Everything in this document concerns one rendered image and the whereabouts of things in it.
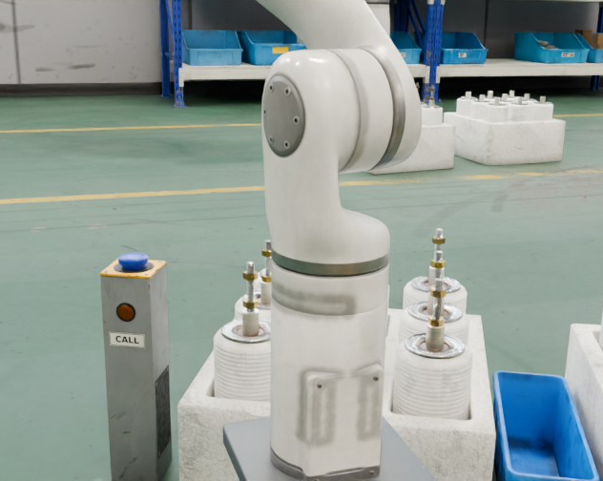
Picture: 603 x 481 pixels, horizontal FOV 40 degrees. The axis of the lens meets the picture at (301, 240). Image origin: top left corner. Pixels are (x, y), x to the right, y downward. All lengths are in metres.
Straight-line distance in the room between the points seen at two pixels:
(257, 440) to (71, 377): 0.88
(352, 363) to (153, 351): 0.55
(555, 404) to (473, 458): 0.34
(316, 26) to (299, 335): 0.24
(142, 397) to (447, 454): 0.42
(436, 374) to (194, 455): 0.32
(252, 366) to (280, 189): 0.47
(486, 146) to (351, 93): 3.07
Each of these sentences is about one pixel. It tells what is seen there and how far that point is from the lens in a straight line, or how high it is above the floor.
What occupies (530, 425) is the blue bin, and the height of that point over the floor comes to 0.04.
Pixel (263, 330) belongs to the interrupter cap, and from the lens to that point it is 1.08.
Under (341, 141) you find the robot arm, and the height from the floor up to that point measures 0.57.
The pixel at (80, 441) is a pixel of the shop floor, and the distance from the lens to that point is 1.36.
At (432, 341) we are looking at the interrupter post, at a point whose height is 0.26.
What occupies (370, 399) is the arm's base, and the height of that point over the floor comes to 0.37.
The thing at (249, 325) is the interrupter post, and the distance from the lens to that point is 1.06.
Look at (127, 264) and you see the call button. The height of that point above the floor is 0.32.
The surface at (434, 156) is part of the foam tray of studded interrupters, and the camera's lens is 3.47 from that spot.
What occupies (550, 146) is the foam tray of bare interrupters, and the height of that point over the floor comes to 0.07.
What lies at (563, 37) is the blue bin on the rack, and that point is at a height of 0.43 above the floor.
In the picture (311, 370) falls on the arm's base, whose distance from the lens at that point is 0.63.
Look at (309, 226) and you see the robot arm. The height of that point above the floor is 0.51.
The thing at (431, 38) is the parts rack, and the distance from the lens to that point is 5.95.
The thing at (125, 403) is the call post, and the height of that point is 0.13.
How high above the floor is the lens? 0.66
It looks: 16 degrees down
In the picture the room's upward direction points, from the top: 1 degrees clockwise
